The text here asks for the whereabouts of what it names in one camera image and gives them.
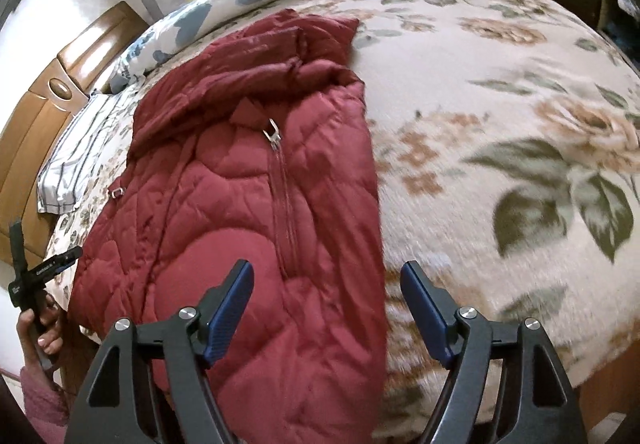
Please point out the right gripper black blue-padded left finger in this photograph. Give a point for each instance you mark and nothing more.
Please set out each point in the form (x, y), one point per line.
(148, 384)

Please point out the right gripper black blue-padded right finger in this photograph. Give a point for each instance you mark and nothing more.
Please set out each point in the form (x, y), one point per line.
(505, 383)

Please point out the red quilted down jacket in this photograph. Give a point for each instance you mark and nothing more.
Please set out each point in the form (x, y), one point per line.
(257, 149)

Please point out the pink sleeve forearm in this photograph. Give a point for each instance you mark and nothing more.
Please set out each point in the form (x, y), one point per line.
(45, 407)

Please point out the person's left hand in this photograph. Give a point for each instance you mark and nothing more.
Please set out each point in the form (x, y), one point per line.
(41, 332)

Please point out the white striped pillow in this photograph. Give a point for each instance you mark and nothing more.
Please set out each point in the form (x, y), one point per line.
(78, 154)

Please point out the wooden headboard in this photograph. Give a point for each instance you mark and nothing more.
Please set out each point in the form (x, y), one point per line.
(44, 112)

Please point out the floral fleece bed blanket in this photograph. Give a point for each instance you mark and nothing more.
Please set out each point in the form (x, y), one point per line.
(505, 137)

